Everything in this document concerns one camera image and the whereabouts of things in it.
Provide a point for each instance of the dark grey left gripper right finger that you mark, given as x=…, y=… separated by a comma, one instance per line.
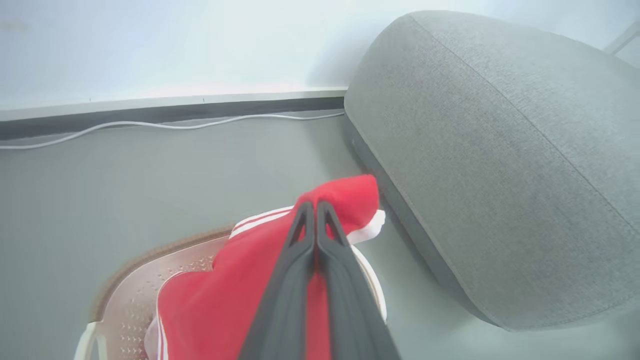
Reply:
x=350, y=310

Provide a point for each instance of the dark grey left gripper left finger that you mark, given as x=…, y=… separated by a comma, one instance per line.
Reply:
x=285, y=300

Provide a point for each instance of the red and white clothing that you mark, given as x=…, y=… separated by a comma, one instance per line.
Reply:
x=210, y=300

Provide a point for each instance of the cream perforated laundry basket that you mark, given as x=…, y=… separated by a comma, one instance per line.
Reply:
x=135, y=290

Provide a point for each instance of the grey fabric sofa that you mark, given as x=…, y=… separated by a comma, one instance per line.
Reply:
x=500, y=175

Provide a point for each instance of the black and white baseboard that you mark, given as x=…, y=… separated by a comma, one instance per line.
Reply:
x=150, y=114

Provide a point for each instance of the grey metal frame bar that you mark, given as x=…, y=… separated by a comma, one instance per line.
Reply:
x=622, y=40

